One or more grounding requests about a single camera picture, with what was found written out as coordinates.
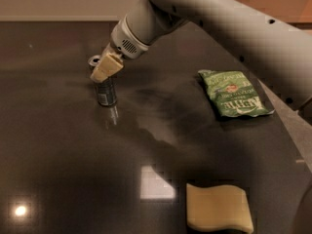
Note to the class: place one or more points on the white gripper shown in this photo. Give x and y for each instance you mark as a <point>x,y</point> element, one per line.
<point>126,43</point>

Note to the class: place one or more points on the silver redbull can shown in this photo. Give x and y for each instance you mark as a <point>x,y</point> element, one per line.
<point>105,91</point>

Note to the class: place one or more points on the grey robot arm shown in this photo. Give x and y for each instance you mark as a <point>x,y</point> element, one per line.
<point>277,53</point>

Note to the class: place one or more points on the green jalapeno chip bag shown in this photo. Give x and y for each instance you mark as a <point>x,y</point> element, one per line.
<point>233,94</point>

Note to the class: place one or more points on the yellow sponge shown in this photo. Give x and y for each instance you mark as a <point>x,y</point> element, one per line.
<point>216,208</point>

